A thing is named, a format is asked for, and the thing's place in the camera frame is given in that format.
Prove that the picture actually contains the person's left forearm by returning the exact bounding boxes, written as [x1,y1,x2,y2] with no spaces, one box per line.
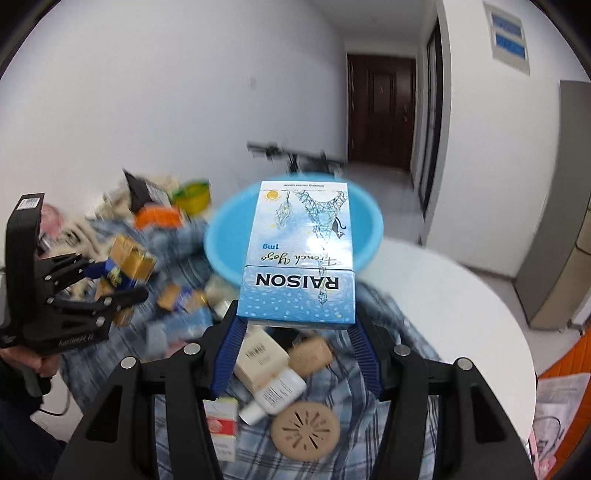
[0,348,65,480]

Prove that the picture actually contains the red white cigarette pack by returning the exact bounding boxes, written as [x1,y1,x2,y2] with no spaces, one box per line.
[203,398,239,463]

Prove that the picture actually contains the person's left hand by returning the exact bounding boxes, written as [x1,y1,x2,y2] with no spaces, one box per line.
[21,347,61,384]

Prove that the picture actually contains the black bicycle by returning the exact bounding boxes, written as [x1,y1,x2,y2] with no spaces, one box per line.
[247,142,345,175]

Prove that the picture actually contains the light blue cigarette box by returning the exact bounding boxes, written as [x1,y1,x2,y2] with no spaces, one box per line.
[236,181,357,330]

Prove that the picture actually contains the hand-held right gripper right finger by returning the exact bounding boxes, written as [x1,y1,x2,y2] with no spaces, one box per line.
[346,305,539,480]

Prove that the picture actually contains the dark brown door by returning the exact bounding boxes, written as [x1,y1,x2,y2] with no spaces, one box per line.
[347,54,416,172]

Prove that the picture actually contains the grey cabinet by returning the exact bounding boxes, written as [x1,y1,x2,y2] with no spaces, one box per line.
[515,80,591,330]

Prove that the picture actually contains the cream box with barcode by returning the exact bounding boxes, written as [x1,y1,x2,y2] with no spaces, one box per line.
[233,325,290,393]

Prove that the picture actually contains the gold blue cigarette pack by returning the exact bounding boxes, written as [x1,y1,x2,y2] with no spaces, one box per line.
[107,234,157,287]

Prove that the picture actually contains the small gold box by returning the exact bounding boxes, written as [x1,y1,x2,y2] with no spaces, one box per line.
[157,284,183,312]

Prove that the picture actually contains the blue plaid cloth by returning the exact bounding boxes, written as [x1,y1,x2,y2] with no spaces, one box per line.
[60,217,444,480]

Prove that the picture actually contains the white plastic bottle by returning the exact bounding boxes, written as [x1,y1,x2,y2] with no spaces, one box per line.
[239,368,307,426]

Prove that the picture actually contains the orange plastic bag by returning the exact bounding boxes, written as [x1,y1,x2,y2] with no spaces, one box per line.
[134,207,183,230]

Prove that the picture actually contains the orange seat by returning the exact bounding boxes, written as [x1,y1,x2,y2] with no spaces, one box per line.
[536,330,591,388]

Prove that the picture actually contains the stack of papers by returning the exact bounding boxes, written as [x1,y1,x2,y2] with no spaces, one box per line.
[536,374,591,462]

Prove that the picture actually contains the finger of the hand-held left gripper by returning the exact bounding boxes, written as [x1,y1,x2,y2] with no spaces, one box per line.
[33,255,114,298]
[46,286,149,329]

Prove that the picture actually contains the black snack bag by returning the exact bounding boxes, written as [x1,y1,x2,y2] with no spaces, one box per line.
[124,170,171,213]

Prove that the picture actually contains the black framed glass door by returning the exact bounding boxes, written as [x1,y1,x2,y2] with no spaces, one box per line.
[418,28,446,217]

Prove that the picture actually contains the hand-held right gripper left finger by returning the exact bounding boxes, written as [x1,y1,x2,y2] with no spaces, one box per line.
[53,300,247,480]

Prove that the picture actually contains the yellow container with green rim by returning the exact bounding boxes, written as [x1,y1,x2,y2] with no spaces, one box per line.
[173,181,211,214]

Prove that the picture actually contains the tan soft pouch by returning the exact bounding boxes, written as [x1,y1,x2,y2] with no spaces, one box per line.
[288,336,334,377]

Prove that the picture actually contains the blue plastic basin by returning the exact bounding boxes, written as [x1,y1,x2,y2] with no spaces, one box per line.
[204,173,384,289]

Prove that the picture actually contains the tan perforated round disc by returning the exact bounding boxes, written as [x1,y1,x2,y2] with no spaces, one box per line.
[271,401,341,461]

